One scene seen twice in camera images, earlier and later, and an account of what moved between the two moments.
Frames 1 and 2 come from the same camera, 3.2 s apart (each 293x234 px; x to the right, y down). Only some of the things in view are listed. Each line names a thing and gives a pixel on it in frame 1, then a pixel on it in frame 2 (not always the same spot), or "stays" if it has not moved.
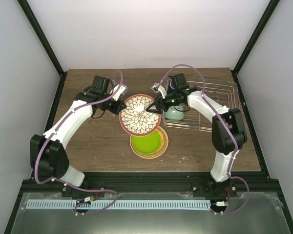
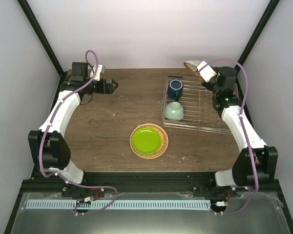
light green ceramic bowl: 175,113 stays
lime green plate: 149,144 stays
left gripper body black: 113,109 to 101,89
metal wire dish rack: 223,93 stays
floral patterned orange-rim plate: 136,119 to 192,66
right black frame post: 257,32 stays
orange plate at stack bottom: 164,142 stays
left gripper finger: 123,106 to 114,82
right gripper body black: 165,107 to 214,87
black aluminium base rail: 152,182 stays
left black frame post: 46,44 stays
